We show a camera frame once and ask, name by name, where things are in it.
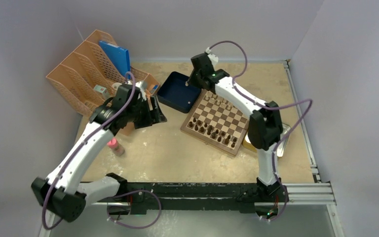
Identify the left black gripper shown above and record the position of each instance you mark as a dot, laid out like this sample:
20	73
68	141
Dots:
153	116

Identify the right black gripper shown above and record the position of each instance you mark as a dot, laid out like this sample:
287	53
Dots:
192	82

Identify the dark blue tray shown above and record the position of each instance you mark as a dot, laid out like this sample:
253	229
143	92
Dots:
175	94

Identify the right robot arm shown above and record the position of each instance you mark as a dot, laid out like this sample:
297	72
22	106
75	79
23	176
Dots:
264	119

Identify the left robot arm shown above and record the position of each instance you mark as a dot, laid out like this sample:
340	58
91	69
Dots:
62	192

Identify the light pieces on board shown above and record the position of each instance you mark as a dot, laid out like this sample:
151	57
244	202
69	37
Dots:
215	102

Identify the wooden chess board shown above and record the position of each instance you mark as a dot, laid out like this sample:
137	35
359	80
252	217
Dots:
235	116

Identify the row of dark chess pieces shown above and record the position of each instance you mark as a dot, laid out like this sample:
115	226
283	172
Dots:
213	133

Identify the small grey box in organizer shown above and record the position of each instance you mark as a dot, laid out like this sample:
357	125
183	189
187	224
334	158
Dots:
102	92

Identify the pink capped bottle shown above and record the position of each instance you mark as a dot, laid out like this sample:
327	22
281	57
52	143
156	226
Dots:
116	147

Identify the blue folder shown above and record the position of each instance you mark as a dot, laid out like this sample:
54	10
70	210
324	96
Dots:
119	56

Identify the orange plastic file organizer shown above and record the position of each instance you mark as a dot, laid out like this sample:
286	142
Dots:
83	69

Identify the metal tin box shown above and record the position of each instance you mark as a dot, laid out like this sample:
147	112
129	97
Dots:
281	148

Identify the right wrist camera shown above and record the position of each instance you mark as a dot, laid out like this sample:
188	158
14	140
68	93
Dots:
213	58

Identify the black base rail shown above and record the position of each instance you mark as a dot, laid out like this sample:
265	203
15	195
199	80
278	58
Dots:
242	197

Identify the aluminium frame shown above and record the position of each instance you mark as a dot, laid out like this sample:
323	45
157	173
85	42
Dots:
298	194

